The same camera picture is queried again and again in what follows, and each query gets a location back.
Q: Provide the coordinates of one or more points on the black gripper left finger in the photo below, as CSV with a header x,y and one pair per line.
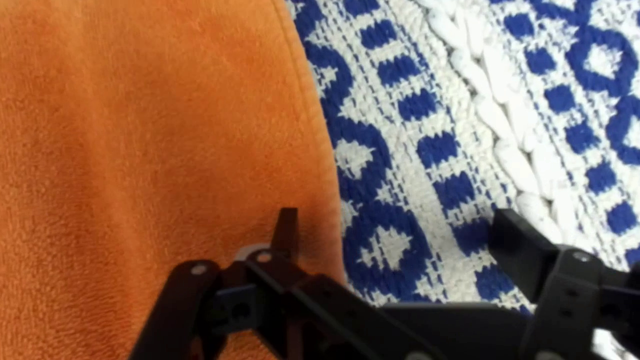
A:
x,y
221,300

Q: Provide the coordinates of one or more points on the blue and white patterned pillow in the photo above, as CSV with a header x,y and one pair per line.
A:
x,y
466,132

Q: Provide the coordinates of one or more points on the orange towel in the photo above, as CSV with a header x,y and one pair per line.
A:
x,y
147,132

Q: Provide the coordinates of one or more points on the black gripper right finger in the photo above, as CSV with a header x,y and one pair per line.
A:
x,y
567,287

